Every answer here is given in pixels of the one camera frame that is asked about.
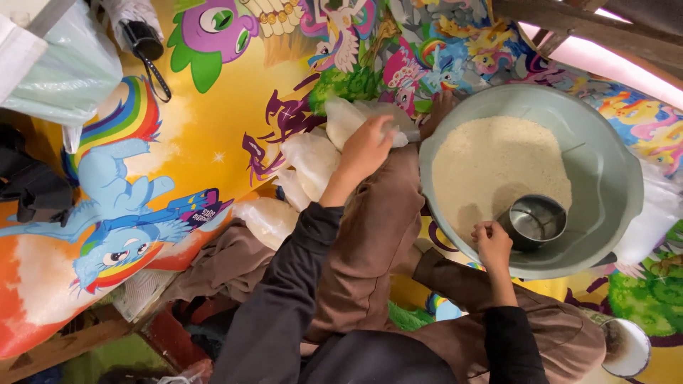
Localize person's right hand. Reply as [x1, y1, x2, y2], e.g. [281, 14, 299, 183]
[471, 221, 514, 274]

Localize person's left hand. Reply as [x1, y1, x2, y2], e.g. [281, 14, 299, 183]
[337, 114, 397, 185]

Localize clear plastic bag of rice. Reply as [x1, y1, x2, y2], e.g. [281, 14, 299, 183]
[271, 170, 312, 212]
[324, 97, 421, 151]
[280, 132, 343, 202]
[232, 197, 301, 251]

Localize steel measuring cup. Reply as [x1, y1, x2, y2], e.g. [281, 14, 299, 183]
[496, 193, 568, 252]

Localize person's foot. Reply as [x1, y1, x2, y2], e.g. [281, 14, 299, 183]
[418, 89, 461, 142]

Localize heap of white rice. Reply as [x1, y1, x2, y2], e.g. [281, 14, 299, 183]
[431, 115, 573, 245]

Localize person's brown trouser leg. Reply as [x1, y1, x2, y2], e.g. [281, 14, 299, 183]
[303, 143, 429, 343]
[395, 247, 607, 384]

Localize grey plastic basin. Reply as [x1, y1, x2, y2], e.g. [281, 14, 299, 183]
[418, 82, 646, 281]

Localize colourful cartoon pony mat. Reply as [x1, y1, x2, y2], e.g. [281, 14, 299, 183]
[0, 0, 683, 384]

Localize person's black top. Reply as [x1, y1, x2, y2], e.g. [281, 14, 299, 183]
[298, 330, 461, 384]

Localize white plastic sack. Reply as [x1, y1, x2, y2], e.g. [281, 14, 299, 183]
[613, 159, 683, 268]

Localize white enamel bowl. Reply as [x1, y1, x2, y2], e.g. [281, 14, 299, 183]
[600, 318, 652, 380]

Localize brown cloth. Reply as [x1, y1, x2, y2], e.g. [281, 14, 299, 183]
[160, 218, 277, 306]

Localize wooden beams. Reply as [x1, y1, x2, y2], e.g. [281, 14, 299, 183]
[490, 0, 683, 81]

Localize white patterned paper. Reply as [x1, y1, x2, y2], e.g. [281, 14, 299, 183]
[111, 269, 178, 324]

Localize red wooden board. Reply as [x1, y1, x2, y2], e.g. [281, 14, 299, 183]
[140, 303, 215, 375]

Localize pale green plastic bag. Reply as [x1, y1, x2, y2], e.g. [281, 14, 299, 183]
[0, 0, 124, 128]

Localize white board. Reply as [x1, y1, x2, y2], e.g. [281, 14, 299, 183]
[0, 15, 49, 105]

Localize wooden plank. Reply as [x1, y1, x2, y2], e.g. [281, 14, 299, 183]
[0, 304, 141, 384]

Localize black strapped pouch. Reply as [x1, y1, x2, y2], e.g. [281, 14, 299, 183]
[120, 20, 173, 103]

